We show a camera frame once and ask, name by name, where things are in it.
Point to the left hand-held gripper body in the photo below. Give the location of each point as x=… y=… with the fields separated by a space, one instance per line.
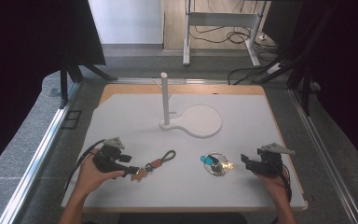
x=107 y=158

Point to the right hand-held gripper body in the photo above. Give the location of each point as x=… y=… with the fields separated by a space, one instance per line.
x=268 y=163

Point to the white key stand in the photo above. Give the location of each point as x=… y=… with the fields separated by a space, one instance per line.
x=199 y=121

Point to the person's right hand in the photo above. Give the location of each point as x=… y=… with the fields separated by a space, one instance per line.
x=272 y=185

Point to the person's left hand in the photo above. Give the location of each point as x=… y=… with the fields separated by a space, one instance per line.
x=90 y=177

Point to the black metal stand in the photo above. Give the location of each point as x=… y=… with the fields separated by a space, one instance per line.
x=306 y=90
x=64 y=87

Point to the white power strip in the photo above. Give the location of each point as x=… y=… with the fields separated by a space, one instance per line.
x=274 y=68

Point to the black curtain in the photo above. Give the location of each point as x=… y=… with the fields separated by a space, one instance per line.
x=28 y=46
x=348 y=62

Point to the aluminium rail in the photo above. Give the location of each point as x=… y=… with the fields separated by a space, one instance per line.
x=37 y=161
x=323 y=149

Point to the white desk frame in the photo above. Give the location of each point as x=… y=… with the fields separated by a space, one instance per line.
x=220 y=19

